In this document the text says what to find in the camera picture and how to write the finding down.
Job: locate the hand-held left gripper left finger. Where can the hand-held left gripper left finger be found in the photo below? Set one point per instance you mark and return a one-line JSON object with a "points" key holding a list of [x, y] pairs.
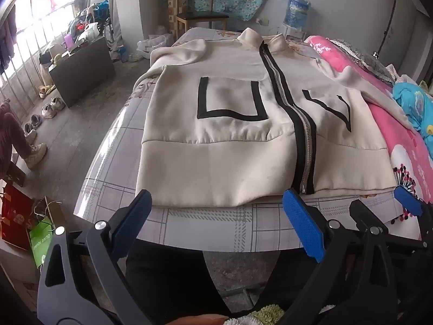
{"points": [[135, 216]]}

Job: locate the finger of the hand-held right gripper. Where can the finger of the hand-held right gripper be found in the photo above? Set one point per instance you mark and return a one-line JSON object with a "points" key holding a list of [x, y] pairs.
{"points": [[360, 211], [407, 200]]}

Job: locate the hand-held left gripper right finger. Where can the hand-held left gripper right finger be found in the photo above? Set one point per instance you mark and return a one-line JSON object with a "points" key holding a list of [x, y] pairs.
{"points": [[302, 225]]}

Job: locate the beige zip jacket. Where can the beige zip jacket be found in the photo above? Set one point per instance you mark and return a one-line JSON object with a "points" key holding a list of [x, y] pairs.
{"points": [[220, 162]]}

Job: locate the pile of clothes and bags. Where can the pile of clothes and bags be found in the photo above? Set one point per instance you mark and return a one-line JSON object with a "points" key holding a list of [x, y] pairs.
{"points": [[88, 15]]}

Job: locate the pink floral blanket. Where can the pink floral blanket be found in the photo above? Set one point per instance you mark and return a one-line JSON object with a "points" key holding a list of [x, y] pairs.
{"points": [[399, 142]]}

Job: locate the bed with plaid sheet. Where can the bed with plaid sheet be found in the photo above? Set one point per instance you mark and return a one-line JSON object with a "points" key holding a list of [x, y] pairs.
{"points": [[203, 223]]}

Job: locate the person's black trousers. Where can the person's black trousers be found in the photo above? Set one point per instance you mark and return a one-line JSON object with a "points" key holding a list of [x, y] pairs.
{"points": [[169, 277]]}

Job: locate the brown paper bag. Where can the brown paper bag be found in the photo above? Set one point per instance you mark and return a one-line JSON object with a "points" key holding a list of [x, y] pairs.
{"points": [[50, 210]]}

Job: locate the green fuzzy slipper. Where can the green fuzzy slipper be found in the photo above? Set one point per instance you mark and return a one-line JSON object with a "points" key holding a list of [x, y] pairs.
{"points": [[269, 311]]}

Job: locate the green paper bag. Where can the green paper bag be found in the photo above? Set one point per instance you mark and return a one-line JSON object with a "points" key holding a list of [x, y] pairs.
{"points": [[40, 243]]}

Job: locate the light blue printed cloth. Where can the light blue printed cloth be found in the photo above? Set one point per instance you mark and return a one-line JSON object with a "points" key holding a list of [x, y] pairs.
{"points": [[409, 101]]}

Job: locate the dark brown box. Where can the dark brown box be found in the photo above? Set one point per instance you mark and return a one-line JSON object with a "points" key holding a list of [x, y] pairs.
{"points": [[13, 174]]}

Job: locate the white sneaker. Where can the white sneaker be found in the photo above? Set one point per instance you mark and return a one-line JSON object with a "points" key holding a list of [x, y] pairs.
{"points": [[48, 111], [57, 102]]}

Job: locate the grey slipper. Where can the grey slipper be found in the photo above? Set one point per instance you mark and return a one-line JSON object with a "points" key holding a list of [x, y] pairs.
{"points": [[35, 120], [27, 128]]}

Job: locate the grey patterned cloth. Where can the grey patterned cloth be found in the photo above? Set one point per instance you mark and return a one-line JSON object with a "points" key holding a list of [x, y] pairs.
{"points": [[368, 61]]}

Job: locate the person in maroon trousers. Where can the person in maroon trousers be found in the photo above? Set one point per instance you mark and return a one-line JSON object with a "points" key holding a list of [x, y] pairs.
{"points": [[12, 132]]}

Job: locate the beige slipper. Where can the beige slipper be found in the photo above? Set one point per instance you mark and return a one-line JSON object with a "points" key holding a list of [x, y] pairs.
{"points": [[50, 88], [42, 93]]}

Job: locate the black cabinet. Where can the black cabinet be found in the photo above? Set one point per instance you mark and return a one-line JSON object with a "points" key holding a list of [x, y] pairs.
{"points": [[84, 71]]}

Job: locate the blue slippers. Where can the blue slippers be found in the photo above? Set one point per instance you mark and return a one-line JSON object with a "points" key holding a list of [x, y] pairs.
{"points": [[123, 55]]}

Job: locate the white plastic bag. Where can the white plastic bag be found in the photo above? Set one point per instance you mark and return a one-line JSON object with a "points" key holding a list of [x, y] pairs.
{"points": [[152, 44]]}

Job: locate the thin black pole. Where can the thin black pole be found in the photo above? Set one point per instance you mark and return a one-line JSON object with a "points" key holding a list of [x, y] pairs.
{"points": [[389, 17]]}

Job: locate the metal window railing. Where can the metal window railing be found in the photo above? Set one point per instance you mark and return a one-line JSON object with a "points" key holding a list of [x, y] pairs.
{"points": [[27, 61]]}

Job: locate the white water dispenser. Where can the white water dispenser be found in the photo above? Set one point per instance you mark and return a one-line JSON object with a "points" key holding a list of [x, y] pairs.
{"points": [[293, 33]]}

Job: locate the wooden chair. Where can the wooden chair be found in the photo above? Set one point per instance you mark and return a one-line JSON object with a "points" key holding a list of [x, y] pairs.
{"points": [[199, 16]]}

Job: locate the hanging dark purple garment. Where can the hanging dark purple garment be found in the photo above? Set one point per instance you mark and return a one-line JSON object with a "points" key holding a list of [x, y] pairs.
{"points": [[8, 40]]}

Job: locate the white wall socket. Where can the white wall socket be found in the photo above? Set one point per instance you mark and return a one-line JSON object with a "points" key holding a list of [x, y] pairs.
{"points": [[263, 21]]}

